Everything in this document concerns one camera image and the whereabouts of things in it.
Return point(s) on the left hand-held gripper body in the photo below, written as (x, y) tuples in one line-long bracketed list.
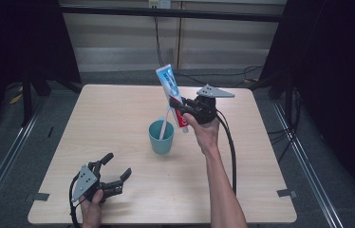
[(85, 183)]

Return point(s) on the black horizontal bar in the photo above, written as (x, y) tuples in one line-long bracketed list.
[(197, 14)]

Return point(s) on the metal floor rail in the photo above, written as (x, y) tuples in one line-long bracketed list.
[(308, 174), (6, 161)]

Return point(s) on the yellow floor object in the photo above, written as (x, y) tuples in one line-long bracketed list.
[(15, 99)]

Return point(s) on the teal cup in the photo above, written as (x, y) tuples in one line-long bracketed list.
[(161, 145)]

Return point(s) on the white toothpaste tube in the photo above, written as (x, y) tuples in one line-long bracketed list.
[(167, 80)]

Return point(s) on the person's right hand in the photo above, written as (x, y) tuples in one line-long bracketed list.
[(207, 134)]

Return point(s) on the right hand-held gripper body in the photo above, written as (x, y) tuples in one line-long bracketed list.
[(204, 109)]

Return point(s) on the black curtain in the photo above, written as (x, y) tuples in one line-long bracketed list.
[(14, 41), (333, 79)]

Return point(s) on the pink toothbrush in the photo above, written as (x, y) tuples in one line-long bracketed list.
[(164, 126)]

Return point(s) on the white wall socket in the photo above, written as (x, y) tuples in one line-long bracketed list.
[(159, 3)]

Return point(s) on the black metal stand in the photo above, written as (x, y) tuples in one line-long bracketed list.
[(27, 98), (289, 107)]

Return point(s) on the grey tape strip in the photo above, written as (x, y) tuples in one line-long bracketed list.
[(286, 192), (41, 196)]

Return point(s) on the person's left hand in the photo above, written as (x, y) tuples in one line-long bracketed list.
[(91, 212)]

